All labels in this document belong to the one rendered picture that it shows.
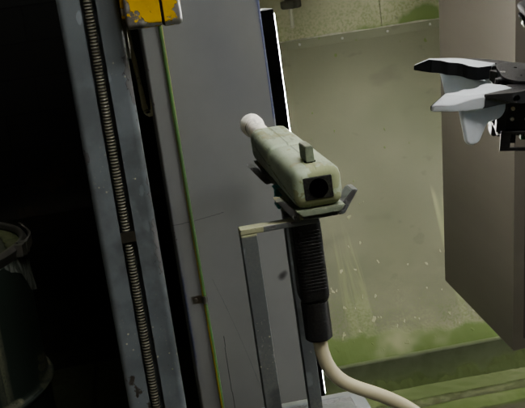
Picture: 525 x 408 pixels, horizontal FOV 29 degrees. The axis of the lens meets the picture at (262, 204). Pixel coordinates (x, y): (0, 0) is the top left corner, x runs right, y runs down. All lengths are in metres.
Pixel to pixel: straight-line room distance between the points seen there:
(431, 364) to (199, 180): 1.71
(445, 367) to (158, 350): 2.14
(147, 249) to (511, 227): 1.24
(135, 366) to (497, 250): 1.31
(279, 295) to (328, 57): 1.92
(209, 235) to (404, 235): 1.71
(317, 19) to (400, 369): 1.19
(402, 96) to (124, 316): 2.43
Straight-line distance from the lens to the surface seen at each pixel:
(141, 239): 1.04
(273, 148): 1.10
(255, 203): 1.56
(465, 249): 2.41
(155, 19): 0.98
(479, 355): 3.17
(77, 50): 1.01
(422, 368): 3.13
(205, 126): 1.53
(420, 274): 3.18
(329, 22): 3.47
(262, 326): 1.00
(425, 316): 3.15
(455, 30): 2.25
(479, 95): 1.09
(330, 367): 1.13
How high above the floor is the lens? 1.32
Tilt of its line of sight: 13 degrees down
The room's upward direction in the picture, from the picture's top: 8 degrees counter-clockwise
